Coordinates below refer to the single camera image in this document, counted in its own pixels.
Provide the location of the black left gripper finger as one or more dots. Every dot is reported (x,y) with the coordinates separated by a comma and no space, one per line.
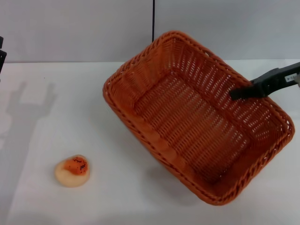
(2,61)

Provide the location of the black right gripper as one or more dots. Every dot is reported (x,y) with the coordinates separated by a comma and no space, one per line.
(272,82)

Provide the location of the orange woven plastic basket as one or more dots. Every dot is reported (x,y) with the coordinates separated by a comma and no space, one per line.
(187,131)

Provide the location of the round bun with orange topping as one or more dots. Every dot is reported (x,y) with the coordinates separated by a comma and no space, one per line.
(71,173)

